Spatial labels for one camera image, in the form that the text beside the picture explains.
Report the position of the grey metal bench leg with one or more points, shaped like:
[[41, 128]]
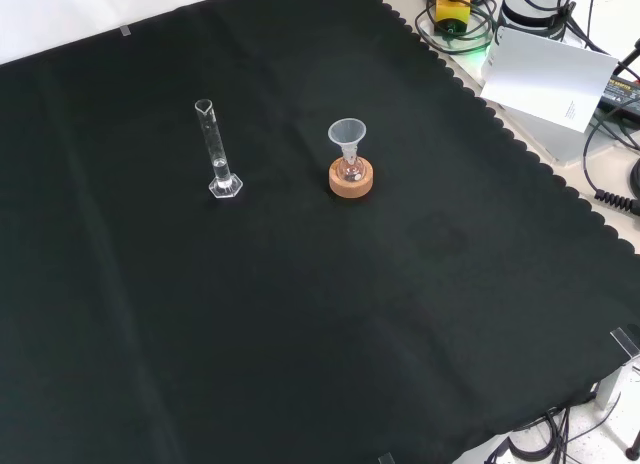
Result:
[[612, 384]]

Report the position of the small round-bottom glass flask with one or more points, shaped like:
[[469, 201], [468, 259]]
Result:
[[349, 170]]

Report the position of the yellow stop button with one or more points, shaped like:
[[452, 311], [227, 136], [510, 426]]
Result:
[[452, 15]]

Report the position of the pale board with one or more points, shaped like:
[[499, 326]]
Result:
[[545, 79]]

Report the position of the clear glass graduated cylinder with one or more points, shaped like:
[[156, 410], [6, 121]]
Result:
[[220, 170]]

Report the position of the black bench cloth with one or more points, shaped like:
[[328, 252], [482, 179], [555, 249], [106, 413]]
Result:
[[300, 309]]

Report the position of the black power adapter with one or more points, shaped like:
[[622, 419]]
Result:
[[623, 92]]

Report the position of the clear plastic funnel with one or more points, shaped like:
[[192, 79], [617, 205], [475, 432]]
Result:
[[346, 134]]

